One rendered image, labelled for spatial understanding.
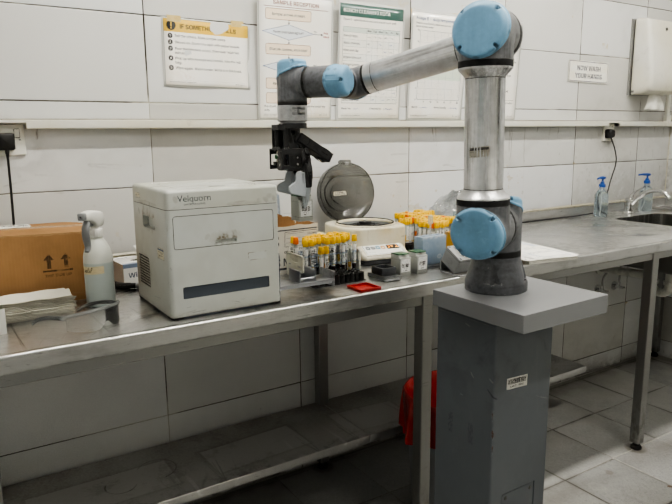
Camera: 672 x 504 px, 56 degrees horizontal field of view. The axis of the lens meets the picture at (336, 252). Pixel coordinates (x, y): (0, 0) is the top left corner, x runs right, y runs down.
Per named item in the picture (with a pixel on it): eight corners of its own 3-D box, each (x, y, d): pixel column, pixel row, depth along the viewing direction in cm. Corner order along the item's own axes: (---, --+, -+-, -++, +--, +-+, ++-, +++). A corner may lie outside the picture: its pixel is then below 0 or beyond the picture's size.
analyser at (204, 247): (172, 321, 145) (164, 190, 140) (138, 296, 168) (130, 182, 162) (290, 301, 161) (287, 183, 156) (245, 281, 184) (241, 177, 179)
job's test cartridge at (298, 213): (299, 221, 162) (298, 197, 161) (290, 219, 166) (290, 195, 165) (313, 220, 164) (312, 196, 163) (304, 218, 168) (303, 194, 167)
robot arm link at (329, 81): (361, 65, 156) (321, 68, 161) (340, 61, 146) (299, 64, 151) (361, 98, 158) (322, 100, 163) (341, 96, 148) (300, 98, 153)
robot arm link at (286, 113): (298, 106, 164) (313, 105, 157) (298, 124, 164) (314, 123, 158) (272, 106, 160) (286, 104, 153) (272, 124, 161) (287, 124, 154)
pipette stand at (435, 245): (425, 270, 197) (426, 238, 195) (410, 266, 202) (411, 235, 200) (449, 266, 202) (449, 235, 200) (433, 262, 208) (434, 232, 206)
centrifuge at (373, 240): (354, 267, 201) (353, 229, 199) (318, 252, 228) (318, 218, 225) (419, 261, 210) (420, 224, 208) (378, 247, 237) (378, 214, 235)
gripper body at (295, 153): (269, 171, 162) (267, 123, 160) (299, 170, 167) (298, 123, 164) (282, 173, 156) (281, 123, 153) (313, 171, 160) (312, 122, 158)
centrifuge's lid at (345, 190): (319, 160, 224) (310, 162, 231) (323, 231, 225) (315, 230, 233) (373, 158, 232) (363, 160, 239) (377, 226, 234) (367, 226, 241)
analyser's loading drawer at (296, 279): (265, 296, 159) (265, 276, 158) (254, 291, 164) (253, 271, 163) (334, 285, 170) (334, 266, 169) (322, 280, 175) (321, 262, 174)
